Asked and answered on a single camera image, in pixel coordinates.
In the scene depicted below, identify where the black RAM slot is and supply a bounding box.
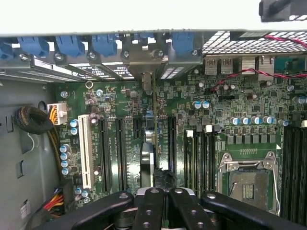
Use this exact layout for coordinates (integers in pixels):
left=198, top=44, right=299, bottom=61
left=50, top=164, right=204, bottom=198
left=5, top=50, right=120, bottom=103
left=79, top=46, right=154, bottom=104
left=301, top=119, right=307, bottom=228
left=211, top=126, right=218, bottom=192
left=293, top=124, right=300, bottom=226
left=195, top=131, right=202, bottom=192
left=203, top=126, right=211, bottom=192
left=284, top=124, right=292, bottom=223

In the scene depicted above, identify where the open grey PC case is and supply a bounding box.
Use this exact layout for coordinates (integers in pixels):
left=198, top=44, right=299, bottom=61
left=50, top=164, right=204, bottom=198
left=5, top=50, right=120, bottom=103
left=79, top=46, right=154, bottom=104
left=0, top=0, right=307, bottom=230

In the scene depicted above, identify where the teal rear port connector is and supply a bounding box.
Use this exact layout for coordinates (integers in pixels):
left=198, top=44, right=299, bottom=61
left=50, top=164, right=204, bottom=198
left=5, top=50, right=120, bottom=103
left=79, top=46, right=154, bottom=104
left=274, top=56, right=307, bottom=75

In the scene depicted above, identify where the CPU socket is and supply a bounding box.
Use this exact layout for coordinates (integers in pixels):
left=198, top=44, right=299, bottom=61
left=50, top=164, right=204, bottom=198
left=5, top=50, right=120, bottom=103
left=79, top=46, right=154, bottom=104
left=218, top=152, right=281, bottom=215

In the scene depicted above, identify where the silver socket locking lever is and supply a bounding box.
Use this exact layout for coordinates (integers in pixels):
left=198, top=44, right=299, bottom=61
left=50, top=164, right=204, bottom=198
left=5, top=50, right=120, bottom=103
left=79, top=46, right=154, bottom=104
left=272, top=164, right=282, bottom=214

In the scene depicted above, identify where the short black expansion slot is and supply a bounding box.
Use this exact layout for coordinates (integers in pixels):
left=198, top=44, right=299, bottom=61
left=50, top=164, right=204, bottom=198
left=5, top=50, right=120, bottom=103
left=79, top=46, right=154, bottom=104
left=132, top=117, right=142, bottom=139

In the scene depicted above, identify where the blue slot retainer clip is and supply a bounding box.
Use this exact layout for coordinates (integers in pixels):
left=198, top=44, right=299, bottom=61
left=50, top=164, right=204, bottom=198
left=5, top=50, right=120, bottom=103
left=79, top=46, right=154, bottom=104
left=92, top=34, right=118, bottom=58
left=18, top=35, right=50, bottom=58
left=0, top=39, right=12, bottom=60
left=171, top=32, right=195, bottom=56
left=55, top=35, right=84, bottom=58

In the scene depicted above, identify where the coloured power wire bundle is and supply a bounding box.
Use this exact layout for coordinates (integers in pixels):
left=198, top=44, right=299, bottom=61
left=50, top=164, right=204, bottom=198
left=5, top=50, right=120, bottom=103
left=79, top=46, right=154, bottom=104
left=42, top=186, right=65, bottom=218

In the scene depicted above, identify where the black braided wire bundle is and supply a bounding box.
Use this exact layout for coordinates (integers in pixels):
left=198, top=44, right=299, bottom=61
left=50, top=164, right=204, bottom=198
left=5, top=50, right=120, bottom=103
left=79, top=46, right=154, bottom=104
left=13, top=106, right=63, bottom=183

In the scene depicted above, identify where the red black twisted wire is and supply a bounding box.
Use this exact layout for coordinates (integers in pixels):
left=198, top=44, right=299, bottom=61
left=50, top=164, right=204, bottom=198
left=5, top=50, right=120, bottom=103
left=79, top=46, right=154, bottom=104
left=210, top=34, right=307, bottom=93

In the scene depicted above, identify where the white power connector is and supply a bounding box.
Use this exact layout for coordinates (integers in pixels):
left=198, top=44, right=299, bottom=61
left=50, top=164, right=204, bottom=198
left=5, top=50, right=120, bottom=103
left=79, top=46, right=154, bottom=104
left=47, top=102, right=68, bottom=126

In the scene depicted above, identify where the silver USB port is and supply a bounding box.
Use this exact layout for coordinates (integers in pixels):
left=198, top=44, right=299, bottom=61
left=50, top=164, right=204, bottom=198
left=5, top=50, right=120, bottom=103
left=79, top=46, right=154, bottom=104
left=220, top=57, right=233, bottom=75
left=205, top=57, right=218, bottom=75

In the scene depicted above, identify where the long black expansion slot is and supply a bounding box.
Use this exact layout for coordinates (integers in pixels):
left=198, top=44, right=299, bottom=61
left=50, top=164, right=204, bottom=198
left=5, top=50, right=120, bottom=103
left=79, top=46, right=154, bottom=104
left=167, top=116, right=178, bottom=168
left=99, top=117, right=112, bottom=192
left=115, top=117, right=128, bottom=191

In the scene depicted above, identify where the white expansion slot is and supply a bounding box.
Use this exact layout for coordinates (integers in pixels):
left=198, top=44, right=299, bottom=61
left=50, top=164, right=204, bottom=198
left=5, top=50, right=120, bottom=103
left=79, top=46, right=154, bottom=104
left=78, top=114, right=94, bottom=190

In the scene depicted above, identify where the silver rear connector housing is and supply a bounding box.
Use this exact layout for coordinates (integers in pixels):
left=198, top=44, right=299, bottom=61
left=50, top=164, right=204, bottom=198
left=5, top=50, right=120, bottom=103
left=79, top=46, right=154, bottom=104
left=258, top=55, right=274, bottom=81
left=241, top=57, right=256, bottom=75

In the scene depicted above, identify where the green motherboard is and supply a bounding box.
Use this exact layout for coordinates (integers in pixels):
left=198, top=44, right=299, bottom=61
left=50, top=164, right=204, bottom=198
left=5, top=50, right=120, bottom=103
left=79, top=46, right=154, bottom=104
left=56, top=71, right=307, bottom=218

